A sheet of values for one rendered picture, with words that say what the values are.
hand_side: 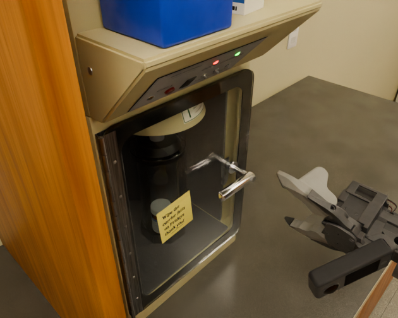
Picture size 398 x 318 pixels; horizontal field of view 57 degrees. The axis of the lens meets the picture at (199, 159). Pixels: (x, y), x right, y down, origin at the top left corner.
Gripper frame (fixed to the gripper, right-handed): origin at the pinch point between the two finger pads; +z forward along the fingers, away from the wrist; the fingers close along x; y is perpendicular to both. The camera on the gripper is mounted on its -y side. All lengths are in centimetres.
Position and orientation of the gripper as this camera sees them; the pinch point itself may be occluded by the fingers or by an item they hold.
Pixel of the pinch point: (278, 200)
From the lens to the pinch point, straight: 61.5
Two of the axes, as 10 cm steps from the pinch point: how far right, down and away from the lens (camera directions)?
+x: -2.6, -6.0, -7.6
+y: 6.4, -6.9, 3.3
